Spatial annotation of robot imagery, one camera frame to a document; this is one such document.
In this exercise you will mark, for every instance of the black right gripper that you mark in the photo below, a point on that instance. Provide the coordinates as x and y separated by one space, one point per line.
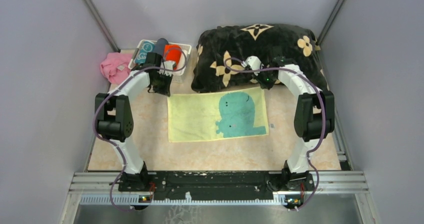
266 85

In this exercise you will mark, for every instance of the patterned teal yellow towel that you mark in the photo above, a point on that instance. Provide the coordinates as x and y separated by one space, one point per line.
145 48

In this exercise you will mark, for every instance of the black floral pillow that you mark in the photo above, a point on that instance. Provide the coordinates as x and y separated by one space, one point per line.
220 50

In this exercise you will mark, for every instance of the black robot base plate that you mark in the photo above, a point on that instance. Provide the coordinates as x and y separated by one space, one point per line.
215 185

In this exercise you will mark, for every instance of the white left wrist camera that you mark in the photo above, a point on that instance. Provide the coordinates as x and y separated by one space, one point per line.
169 65

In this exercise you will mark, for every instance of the aluminium frame rail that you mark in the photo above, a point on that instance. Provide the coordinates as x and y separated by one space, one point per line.
338 197

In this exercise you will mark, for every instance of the white rolled towel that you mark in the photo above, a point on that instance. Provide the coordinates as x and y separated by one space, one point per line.
181 63

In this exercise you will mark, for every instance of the pink towel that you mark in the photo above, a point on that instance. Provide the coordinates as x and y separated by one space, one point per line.
115 67

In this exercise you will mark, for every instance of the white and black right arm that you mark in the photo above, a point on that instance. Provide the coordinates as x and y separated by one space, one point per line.
314 116

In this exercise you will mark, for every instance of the white plastic basket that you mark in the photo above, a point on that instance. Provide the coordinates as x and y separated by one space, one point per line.
176 79

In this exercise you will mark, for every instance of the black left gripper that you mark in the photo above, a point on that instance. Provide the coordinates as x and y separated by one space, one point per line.
165 89

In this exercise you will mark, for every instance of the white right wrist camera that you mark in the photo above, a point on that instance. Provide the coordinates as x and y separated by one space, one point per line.
252 63

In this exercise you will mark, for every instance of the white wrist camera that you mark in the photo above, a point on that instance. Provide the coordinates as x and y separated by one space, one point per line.
169 65
252 63

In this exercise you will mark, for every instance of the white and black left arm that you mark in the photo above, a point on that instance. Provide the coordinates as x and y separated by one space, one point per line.
114 122

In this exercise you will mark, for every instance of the small teal yellow towel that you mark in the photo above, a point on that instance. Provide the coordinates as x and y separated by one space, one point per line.
217 116

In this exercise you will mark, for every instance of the grey rolled towel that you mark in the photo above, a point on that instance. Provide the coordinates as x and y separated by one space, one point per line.
159 47

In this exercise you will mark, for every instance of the orange towel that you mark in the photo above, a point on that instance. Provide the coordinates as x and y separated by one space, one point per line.
172 53

